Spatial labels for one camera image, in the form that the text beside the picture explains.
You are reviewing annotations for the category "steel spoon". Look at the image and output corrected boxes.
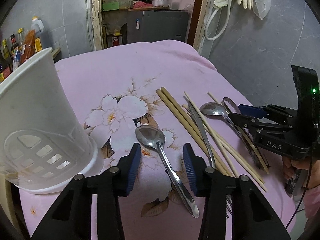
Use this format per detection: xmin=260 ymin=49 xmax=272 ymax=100
xmin=200 ymin=102 xmax=262 ymax=169
xmin=135 ymin=125 xmax=200 ymax=218

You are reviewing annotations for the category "thin wooden chopstick long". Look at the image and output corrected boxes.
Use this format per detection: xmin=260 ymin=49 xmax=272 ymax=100
xmin=184 ymin=92 xmax=239 ymax=178

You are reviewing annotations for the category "steel table knife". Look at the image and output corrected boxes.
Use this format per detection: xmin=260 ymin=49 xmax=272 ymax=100
xmin=188 ymin=102 xmax=216 ymax=168

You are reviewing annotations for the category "white plastic utensil holder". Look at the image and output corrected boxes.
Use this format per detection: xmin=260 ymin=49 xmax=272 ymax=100
xmin=1 ymin=48 xmax=104 ymax=194

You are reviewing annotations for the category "person's right hand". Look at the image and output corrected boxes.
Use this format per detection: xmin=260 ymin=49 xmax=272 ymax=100
xmin=281 ymin=157 xmax=319 ymax=189

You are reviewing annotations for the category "grey refrigerator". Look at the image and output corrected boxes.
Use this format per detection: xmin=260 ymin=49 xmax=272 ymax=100
xmin=127 ymin=9 xmax=189 ymax=43

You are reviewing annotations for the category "white pot on fridge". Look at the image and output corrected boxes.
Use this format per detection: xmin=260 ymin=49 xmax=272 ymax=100
xmin=152 ymin=0 xmax=170 ymax=8

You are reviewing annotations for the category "red cloth on fridge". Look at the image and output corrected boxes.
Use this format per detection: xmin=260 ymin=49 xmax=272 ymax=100
xmin=132 ymin=1 xmax=152 ymax=9

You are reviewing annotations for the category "dark sauce bottle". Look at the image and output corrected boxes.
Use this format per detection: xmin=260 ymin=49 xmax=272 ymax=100
xmin=2 ymin=39 xmax=13 ymax=72

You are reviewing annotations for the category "green box on shelf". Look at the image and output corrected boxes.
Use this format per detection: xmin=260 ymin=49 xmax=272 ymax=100
xmin=102 ymin=1 xmax=119 ymax=11

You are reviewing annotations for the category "oil jug yellow cap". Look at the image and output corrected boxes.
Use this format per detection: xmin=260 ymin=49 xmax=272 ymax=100
xmin=31 ymin=16 xmax=47 ymax=51

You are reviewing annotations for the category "white flexible hose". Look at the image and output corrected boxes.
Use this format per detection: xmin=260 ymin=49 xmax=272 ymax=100
xmin=204 ymin=0 xmax=237 ymax=41

